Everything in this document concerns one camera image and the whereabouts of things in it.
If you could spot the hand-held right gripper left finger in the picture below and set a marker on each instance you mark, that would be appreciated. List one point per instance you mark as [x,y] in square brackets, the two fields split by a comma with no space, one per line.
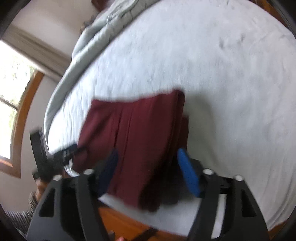
[108,169]

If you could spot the wooden window frame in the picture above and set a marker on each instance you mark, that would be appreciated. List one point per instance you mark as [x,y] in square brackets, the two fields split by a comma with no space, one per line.
[23,115]

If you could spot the beige curtain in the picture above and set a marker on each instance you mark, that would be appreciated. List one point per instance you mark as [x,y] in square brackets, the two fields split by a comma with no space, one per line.
[39,53]

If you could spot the maroon pants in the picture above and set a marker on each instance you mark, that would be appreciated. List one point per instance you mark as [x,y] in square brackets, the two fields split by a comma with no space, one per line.
[143,143]

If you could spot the white bed sheet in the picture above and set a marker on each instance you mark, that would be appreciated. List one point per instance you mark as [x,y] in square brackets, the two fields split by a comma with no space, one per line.
[219,81]

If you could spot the wooden headboard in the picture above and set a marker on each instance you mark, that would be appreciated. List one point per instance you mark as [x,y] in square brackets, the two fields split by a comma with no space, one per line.
[99,4]

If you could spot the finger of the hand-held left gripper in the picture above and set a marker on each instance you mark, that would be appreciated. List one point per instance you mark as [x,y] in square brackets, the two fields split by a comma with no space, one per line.
[68,151]

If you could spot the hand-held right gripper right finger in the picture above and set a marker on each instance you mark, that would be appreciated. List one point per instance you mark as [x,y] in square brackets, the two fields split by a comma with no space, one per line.
[188,173]

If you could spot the window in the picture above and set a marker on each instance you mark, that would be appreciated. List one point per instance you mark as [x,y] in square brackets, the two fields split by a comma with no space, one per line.
[11,97]

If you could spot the grey duvet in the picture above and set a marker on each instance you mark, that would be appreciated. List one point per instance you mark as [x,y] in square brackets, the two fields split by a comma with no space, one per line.
[87,46]

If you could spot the person's left forearm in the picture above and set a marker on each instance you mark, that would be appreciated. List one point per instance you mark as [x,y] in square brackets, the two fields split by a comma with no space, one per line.
[22,215]

